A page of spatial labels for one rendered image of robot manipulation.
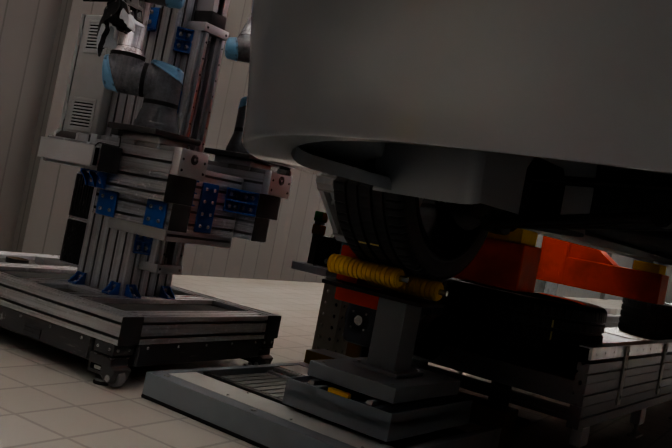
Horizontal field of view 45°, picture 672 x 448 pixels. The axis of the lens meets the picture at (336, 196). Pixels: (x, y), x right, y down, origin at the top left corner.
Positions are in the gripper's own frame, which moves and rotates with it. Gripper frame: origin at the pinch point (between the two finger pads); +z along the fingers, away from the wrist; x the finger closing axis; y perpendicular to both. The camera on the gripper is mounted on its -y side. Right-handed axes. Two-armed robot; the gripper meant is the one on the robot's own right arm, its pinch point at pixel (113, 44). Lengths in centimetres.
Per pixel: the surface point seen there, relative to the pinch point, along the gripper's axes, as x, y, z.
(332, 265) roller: -10, 72, 51
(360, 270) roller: -19, 73, 55
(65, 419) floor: 38, 15, 91
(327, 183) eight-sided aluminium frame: -23, 58, 33
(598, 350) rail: -54, 155, 77
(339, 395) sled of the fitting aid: -11, 68, 90
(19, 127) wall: 237, 111, -121
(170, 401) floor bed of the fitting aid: 38, 50, 83
